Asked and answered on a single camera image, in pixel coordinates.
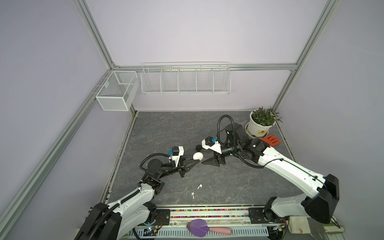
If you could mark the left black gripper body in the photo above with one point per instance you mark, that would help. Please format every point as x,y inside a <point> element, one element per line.
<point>180,168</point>

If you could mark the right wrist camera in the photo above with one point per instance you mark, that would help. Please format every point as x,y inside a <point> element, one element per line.
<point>211,143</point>

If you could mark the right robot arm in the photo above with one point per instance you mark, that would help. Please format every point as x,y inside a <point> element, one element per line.
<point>320,194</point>

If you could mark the red rubber glove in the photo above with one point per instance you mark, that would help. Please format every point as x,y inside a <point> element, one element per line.
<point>271,141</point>

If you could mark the green potted plant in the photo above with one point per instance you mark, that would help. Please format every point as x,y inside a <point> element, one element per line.
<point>265,116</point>

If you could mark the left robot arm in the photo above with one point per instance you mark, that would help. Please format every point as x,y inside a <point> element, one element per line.
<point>155,166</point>

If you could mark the white wire shelf basket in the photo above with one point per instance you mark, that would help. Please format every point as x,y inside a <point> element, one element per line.
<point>186,78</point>

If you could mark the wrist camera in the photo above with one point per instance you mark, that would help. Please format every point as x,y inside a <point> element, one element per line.
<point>175,155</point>
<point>211,143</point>

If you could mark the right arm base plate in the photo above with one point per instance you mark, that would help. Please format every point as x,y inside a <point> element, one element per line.
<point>258,215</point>

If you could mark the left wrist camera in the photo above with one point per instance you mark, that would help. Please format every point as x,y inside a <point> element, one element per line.
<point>175,155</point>

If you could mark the purple scoop pink handle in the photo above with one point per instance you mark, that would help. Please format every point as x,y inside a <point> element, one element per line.
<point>199,228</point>

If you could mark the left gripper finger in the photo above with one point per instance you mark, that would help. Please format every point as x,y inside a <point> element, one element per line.
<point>187,158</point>
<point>189,164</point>

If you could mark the white mesh box basket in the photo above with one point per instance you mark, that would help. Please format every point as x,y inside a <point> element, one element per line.
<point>118,91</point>

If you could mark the white earbud charging case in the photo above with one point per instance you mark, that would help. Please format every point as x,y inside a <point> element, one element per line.
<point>198,156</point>

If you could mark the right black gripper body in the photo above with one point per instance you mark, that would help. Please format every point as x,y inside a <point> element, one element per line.
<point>226,151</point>

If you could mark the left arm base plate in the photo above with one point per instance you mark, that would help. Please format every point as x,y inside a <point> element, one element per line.
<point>160,217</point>

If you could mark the white plant pot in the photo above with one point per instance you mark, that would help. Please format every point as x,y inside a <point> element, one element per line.
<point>255,130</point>

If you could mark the right white work glove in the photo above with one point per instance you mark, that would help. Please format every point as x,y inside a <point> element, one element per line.
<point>307,225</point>

